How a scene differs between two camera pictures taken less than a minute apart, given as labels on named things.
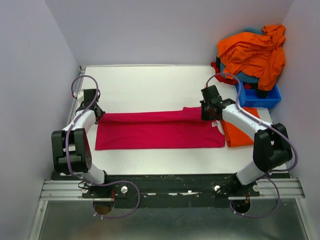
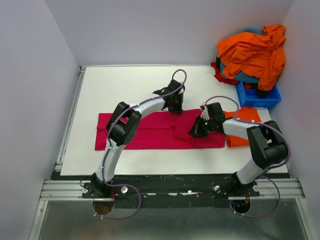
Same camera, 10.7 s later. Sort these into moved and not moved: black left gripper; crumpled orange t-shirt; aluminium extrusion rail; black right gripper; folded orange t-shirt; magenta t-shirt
Moved: black right gripper; black left gripper
Not moved: crumpled orange t-shirt; aluminium extrusion rail; magenta t-shirt; folded orange t-shirt
